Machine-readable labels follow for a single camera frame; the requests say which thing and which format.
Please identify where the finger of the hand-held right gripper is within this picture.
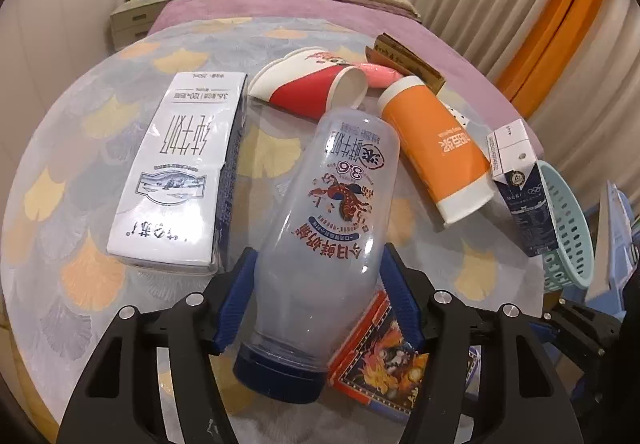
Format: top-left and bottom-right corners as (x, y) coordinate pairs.
(565, 361), (630, 430)
(542, 296), (623, 362)

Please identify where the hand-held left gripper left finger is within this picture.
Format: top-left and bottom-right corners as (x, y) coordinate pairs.
(59, 246), (261, 444)

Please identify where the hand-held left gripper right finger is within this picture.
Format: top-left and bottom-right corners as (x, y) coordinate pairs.
(381, 244), (583, 444)

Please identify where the clear plastic bottle blue cap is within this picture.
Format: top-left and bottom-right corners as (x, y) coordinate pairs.
(234, 106), (401, 404)

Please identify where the light blue plastic basket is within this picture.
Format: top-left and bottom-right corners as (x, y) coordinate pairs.
(535, 160), (598, 294)

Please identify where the large white milk carton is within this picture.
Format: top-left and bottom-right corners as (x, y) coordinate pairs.
(106, 72), (248, 275)

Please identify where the colourful printed card box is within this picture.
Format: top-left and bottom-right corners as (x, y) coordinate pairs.
(327, 289), (431, 412)

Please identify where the small blue white milk carton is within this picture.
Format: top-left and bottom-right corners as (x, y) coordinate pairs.
(486, 119), (562, 257)

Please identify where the orange paper cup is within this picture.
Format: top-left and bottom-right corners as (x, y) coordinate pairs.
(377, 75), (498, 226)

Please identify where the fan pattern tablecloth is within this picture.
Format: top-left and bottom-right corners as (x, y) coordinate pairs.
(0, 16), (546, 444)

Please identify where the white playing card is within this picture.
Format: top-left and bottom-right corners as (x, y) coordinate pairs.
(440, 99), (471, 127)

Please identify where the red and white paper cup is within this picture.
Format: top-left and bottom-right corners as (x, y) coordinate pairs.
(247, 47), (370, 121)

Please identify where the purple bedspread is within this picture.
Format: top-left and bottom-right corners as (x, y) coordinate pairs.
(149, 0), (543, 155)

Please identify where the brown folded paper booklet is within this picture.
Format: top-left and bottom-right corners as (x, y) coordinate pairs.
(365, 32), (447, 95)

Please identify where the beige nightstand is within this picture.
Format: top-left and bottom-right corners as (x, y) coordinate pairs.
(110, 0), (171, 51)

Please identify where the orange curtain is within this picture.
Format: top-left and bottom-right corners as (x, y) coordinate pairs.
(495, 0), (616, 102)

